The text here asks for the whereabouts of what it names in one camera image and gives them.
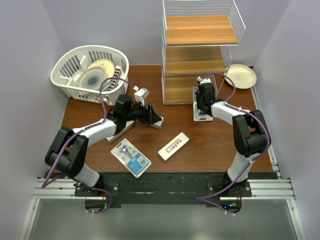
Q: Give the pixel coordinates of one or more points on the white wire wooden shelf rack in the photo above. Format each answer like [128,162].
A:
[198,37]

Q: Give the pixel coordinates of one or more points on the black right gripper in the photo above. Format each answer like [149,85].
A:
[199,106]

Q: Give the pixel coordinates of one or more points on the plain beige plate in basket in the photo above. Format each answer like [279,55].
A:
[106,64]

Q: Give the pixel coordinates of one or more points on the blue razor blister pack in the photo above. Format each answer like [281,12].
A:
[198,115]
[131,158]

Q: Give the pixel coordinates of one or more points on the white Harry's box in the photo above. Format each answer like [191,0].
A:
[175,145]
[158,124]
[129,124]

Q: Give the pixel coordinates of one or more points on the beige blue patterned plate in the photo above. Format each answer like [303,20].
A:
[92,78]

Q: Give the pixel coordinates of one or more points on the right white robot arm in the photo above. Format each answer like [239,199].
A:
[250,133]

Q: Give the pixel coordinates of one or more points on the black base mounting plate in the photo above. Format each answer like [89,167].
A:
[165,188]

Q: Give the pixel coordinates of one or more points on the aluminium frame rail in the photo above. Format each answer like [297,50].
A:
[270,213]

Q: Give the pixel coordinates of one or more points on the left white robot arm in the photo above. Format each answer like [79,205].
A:
[68,150]

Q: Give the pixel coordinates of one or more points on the cream round plate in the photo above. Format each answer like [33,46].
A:
[242,76]

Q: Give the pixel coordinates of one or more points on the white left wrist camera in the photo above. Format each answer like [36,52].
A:
[140,96]

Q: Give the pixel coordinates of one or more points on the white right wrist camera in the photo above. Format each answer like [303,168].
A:
[203,80]

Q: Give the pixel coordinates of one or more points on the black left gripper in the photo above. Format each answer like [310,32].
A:
[148,115]

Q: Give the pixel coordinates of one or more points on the white plastic dish basket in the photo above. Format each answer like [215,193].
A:
[74,63]

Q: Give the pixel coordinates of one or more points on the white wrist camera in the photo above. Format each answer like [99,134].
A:
[140,96]
[203,80]

